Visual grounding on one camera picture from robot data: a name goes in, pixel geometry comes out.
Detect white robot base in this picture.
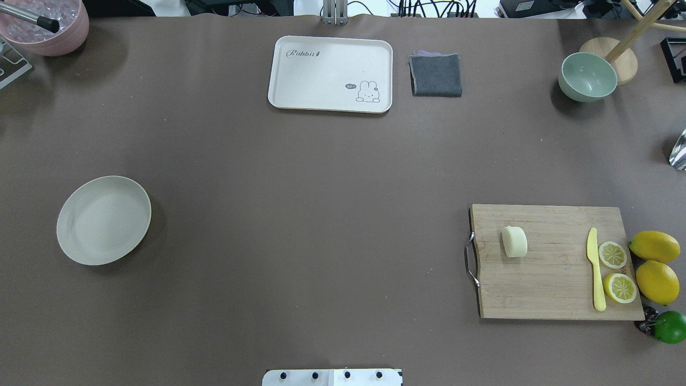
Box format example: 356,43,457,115
262,368,404,385

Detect cream rabbit tray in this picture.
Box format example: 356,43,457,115
267,36,393,113

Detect folded grey cloth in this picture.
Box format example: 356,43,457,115
408,51,463,97

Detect wooden cutting board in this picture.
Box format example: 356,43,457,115
468,204,644,321

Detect beige plate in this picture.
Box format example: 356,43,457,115
56,175,152,266

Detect green bowl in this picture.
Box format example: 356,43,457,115
558,52,618,103

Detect upper lemon half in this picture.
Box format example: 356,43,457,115
598,241,628,269

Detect lemon half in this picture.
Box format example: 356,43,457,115
602,273,638,305
598,241,628,269

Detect yellow plastic knife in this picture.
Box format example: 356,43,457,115
586,227,607,312

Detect lower lemon half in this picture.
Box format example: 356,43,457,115
602,273,638,305

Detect wooden mug tree stand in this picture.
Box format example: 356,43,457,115
580,1,684,86

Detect whole lemon far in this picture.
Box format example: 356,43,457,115
628,231,681,264

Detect whole lemon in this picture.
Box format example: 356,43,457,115
636,261,680,306
628,231,681,264

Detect pink bowl of ice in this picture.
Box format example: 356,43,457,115
1,1,89,56

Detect whole lemon near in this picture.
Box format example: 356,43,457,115
636,261,680,306

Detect dark grapes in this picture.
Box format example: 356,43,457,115
634,306,659,335

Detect steel scoop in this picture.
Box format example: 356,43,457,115
667,129,686,172

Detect steel muddler black tip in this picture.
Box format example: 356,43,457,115
1,1,61,33

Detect green lime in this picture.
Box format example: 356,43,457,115
653,310,685,344

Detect white cup rack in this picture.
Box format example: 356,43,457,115
0,38,33,90

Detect black tray frame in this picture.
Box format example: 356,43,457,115
660,37,685,83

